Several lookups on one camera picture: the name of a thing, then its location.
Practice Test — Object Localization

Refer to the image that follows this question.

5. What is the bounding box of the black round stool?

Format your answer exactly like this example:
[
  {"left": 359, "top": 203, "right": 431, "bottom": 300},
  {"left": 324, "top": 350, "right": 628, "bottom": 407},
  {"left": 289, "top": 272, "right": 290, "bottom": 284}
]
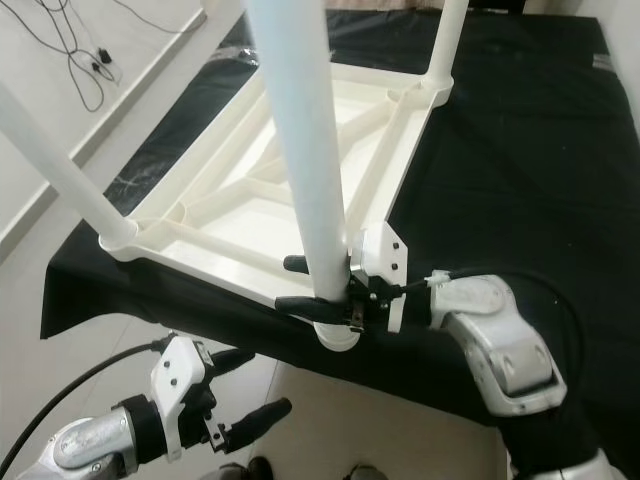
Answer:
[{"left": 470, "top": 0, "right": 531, "bottom": 13}]

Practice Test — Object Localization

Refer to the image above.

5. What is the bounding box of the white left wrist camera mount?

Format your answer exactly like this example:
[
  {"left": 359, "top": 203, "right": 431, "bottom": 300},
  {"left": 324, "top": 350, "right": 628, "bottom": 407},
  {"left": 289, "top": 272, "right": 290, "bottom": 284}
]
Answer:
[{"left": 150, "top": 335, "right": 211, "bottom": 461}]

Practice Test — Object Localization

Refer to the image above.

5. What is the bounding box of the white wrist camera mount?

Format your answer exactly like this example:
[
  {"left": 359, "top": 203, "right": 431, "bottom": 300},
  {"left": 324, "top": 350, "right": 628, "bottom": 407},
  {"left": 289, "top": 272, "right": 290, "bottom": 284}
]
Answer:
[
  {"left": 345, "top": 222, "right": 409, "bottom": 331},
  {"left": 150, "top": 335, "right": 211, "bottom": 461}
]

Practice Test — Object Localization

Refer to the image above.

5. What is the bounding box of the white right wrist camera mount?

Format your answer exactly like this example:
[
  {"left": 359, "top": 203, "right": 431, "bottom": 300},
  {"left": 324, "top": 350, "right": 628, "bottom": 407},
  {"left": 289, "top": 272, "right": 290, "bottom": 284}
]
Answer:
[{"left": 345, "top": 222, "right": 409, "bottom": 331}]

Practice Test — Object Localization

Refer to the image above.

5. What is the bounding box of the dark robot left foot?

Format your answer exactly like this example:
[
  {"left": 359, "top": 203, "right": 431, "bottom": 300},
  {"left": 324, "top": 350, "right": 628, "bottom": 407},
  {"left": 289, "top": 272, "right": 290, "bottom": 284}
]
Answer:
[{"left": 218, "top": 455, "right": 276, "bottom": 480}]

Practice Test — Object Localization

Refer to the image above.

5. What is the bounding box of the beige skirted side table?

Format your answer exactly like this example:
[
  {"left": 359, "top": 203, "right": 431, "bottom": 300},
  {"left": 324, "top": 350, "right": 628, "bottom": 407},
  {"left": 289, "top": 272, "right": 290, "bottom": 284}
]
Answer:
[{"left": 350, "top": 0, "right": 446, "bottom": 11}]

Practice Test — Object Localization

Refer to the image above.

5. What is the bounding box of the clear tape patch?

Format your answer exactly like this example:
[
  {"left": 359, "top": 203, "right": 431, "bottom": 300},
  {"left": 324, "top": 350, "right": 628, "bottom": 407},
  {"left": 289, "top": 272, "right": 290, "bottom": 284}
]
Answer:
[
  {"left": 110, "top": 160, "right": 161, "bottom": 206},
  {"left": 220, "top": 45, "right": 261, "bottom": 67}
]

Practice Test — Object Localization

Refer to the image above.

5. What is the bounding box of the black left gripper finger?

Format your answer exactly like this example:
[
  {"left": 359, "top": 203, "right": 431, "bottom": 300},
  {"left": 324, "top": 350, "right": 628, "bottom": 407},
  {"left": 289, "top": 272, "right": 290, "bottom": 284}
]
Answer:
[
  {"left": 225, "top": 397, "right": 294, "bottom": 454},
  {"left": 208, "top": 346, "right": 257, "bottom": 377}
]

